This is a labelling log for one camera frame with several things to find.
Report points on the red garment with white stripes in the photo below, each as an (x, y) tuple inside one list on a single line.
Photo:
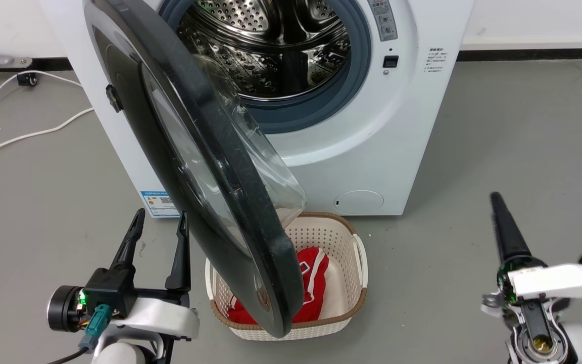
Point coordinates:
[(313, 283)]

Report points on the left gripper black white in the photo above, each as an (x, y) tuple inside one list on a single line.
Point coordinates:
[(111, 296)]

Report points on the cream woven plastic laundry basket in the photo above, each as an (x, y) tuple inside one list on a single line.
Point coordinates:
[(344, 283)]

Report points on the blue white energy label sticker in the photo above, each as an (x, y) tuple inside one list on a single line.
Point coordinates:
[(159, 203)]

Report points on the grey instruction label strip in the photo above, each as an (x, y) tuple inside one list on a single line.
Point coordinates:
[(384, 20)]

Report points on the white front-load washing machine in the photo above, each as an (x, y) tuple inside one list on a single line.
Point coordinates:
[(372, 151)]

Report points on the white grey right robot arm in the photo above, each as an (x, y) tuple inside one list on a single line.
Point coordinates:
[(543, 338)]

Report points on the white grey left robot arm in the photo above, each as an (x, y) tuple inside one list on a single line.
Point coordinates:
[(119, 351)]

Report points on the small printed text sticker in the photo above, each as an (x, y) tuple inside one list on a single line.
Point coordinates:
[(435, 60)]

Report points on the black round glass washer door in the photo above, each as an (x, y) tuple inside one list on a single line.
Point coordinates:
[(210, 167)]

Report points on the round white drain filter cover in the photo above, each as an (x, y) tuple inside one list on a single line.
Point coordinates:
[(358, 201)]

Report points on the black door latch socket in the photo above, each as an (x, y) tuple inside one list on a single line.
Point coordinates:
[(390, 61)]

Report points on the perforated steel washer drum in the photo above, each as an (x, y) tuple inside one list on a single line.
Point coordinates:
[(276, 45)]

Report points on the grey-blue rubber door gasket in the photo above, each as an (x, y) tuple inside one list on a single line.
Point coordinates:
[(321, 108)]

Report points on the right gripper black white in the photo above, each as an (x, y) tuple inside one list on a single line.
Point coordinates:
[(559, 280)]

